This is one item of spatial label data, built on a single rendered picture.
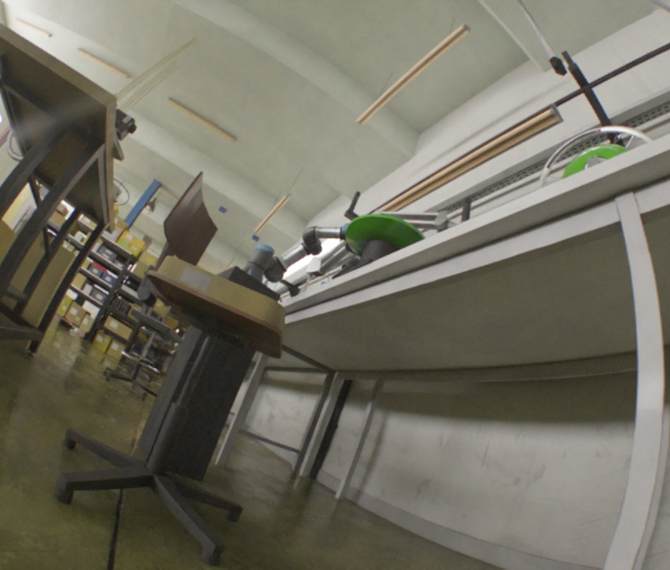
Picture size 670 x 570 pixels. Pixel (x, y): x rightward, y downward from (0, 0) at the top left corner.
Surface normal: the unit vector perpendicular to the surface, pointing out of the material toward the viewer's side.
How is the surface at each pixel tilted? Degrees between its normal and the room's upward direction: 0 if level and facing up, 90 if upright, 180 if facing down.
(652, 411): 90
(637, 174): 180
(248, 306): 90
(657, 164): 180
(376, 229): 159
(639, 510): 90
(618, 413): 90
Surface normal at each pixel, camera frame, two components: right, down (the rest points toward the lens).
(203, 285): 0.16, -0.39
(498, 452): -0.79, -0.49
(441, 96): -0.33, 0.84
